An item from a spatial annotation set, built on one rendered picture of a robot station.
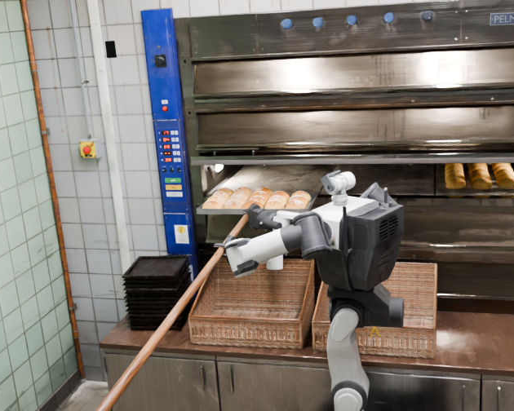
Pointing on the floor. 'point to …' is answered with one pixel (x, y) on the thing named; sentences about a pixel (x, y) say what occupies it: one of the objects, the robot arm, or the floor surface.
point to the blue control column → (166, 86)
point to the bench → (277, 365)
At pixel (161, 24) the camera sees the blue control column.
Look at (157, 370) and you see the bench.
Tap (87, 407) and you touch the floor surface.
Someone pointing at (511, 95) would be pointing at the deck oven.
